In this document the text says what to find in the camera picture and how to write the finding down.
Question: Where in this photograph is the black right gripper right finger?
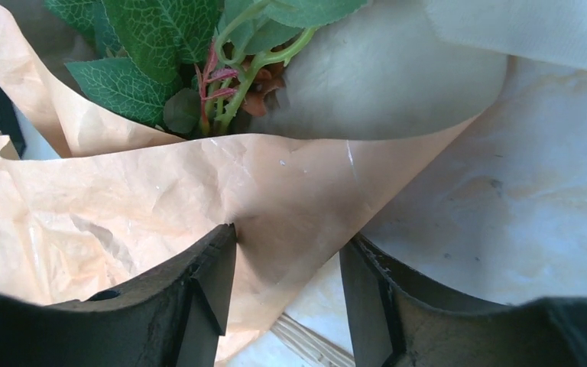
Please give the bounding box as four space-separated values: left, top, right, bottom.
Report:
339 234 587 367

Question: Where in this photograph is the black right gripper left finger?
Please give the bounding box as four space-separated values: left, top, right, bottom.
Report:
0 224 237 366

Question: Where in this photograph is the orange paper bouquet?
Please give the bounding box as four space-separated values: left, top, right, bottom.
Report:
0 1 508 365

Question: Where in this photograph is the small pink flower bunch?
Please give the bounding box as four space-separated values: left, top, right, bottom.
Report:
45 0 364 138

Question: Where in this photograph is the cream ribbon bow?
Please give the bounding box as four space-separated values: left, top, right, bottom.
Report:
423 0 587 70

